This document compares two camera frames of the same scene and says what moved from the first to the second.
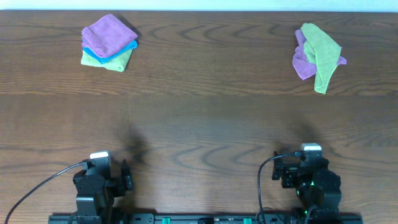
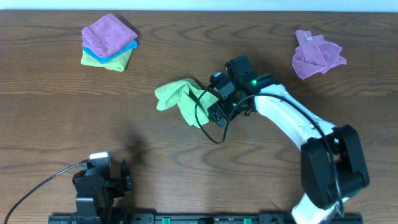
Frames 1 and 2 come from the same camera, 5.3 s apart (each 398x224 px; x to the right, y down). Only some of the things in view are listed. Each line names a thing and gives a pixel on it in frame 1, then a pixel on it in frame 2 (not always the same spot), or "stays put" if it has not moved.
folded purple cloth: (106, 35) stays put
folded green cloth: (118, 63) stays put
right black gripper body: (290, 180) to (229, 107)
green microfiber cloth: (323, 52) to (183, 93)
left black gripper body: (125, 180) stays put
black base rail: (208, 218) stays put
